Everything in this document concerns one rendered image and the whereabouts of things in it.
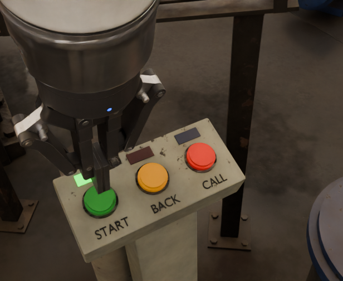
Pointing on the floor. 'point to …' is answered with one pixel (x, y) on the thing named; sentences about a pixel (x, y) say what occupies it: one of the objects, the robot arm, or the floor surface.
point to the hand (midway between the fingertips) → (98, 169)
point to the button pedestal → (153, 207)
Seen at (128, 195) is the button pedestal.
